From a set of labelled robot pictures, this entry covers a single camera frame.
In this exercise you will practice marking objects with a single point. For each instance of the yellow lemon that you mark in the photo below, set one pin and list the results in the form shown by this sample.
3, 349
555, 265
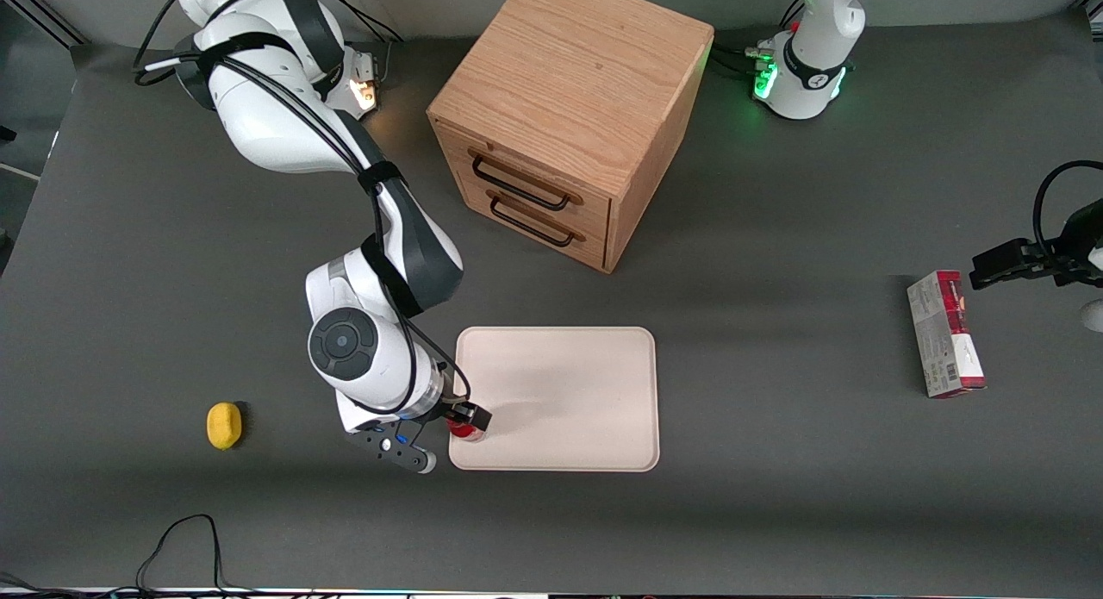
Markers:
224, 426

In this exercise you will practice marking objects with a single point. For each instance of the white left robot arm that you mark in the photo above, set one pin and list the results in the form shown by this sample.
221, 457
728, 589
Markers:
810, 56

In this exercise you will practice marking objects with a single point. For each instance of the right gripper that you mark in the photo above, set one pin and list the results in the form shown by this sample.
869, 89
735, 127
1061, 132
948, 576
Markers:
450, 405

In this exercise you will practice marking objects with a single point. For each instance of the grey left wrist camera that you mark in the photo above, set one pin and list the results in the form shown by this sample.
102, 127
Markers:
1095, 316

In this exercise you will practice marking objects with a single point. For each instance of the wooden drawer cabinet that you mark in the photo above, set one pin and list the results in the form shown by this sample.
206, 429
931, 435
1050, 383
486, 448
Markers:
577, 73

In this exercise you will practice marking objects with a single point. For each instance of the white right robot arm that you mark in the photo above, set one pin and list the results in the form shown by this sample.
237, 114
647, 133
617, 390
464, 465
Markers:
258, 125

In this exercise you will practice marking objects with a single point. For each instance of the cream plastic tray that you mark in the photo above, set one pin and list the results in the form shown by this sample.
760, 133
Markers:
569, 392

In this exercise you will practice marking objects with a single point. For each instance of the red plaid cardboard box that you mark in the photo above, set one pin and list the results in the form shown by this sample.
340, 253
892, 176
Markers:
944, 340

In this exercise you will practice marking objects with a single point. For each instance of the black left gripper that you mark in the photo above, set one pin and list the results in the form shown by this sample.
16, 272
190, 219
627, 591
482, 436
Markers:
1066, 264

